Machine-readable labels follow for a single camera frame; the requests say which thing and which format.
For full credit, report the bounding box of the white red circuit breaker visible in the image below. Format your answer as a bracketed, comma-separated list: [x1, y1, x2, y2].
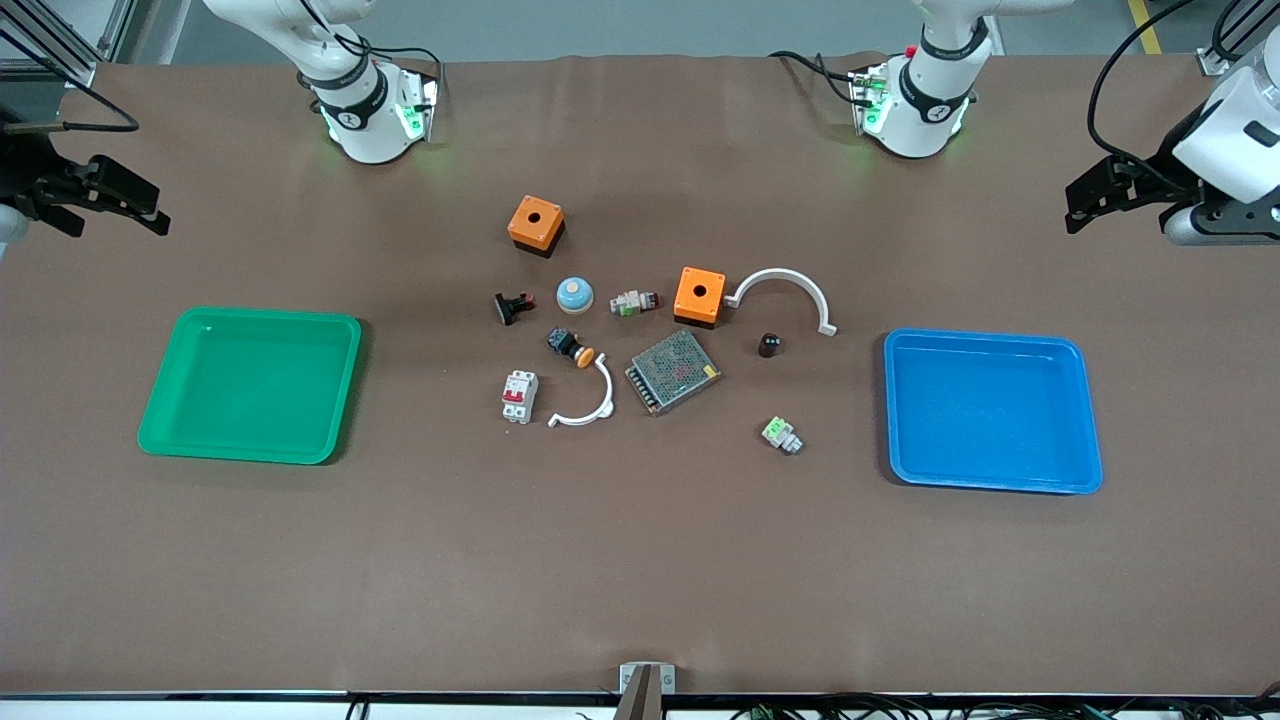
[501, 369, 540, 425]

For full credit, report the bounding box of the green plastic tray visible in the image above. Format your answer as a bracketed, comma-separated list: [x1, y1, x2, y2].
[137, 306, 363, 466]

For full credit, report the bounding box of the blue plastic tray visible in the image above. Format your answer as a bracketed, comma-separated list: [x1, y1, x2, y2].
[883, 328, 1104, 496]

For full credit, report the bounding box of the orange black button box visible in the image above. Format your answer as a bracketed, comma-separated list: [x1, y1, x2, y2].
[506, 194, 567, 260]
[672, 266, 728, 330]

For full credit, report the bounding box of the black orange push button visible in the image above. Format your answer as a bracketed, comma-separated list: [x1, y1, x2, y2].
[546, 327, 597, 369]

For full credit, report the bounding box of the metal mesh power supply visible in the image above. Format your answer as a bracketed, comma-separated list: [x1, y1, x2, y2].
[624, 329, 723, 418]

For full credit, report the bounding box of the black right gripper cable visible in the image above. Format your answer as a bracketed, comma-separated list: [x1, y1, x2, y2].
[0, 30, 139, 134]

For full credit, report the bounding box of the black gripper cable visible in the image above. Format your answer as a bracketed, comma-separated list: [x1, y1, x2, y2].
[1087, 0, 1186, 191]
[0, 30, 139, 134]

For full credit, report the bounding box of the aluminium frame profile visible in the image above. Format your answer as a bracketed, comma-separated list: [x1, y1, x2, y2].
[1198, 0, 1280, 78]
[0, 0, 136, 89]

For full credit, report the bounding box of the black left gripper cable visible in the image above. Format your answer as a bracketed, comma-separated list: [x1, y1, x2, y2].
[1087, 0, 1186, 191]

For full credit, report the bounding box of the black hanging cable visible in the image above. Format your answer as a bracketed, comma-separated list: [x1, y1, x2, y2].
[1212, 0, 1263, 61]

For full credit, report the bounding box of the black left base cable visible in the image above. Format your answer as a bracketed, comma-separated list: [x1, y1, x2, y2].
[768, 50, 871, 106]

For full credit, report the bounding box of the large white arc bracket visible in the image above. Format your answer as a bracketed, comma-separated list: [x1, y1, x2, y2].
[724, 268, 839, 337]

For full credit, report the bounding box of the small white arc bracket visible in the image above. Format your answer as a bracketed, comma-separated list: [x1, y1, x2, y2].
[547, 359, 616, 429]

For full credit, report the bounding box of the grey metal table bracket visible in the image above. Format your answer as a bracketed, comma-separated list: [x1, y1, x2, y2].
[618, 662, 677, 696]

